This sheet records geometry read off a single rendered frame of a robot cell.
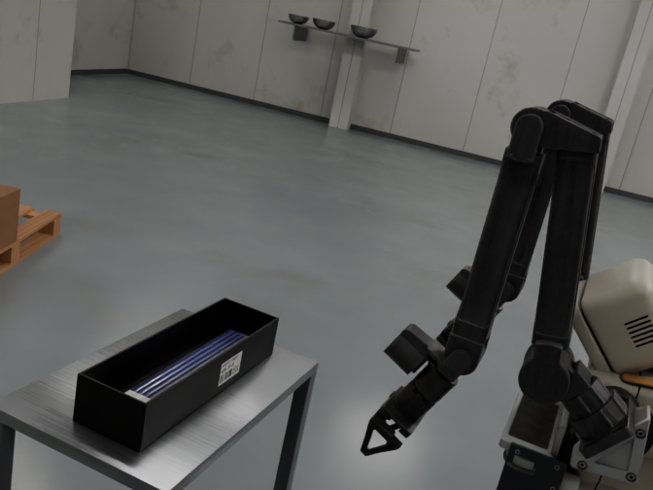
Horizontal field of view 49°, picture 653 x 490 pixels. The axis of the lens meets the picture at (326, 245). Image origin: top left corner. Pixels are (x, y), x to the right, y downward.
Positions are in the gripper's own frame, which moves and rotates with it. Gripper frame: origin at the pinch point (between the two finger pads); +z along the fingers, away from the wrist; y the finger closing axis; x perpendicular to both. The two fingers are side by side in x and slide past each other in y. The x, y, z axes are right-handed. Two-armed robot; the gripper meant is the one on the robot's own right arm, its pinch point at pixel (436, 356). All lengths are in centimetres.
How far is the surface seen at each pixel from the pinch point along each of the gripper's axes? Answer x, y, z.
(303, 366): -22.2, -7.8, 33.3
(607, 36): -81, -995, -80
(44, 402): -54, 49, 49
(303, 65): -413, -941, 239
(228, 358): -34.7, 18.3, 29.3
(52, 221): -214, -187, 208
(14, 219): -203, -134, 182
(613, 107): -5, -972, -14
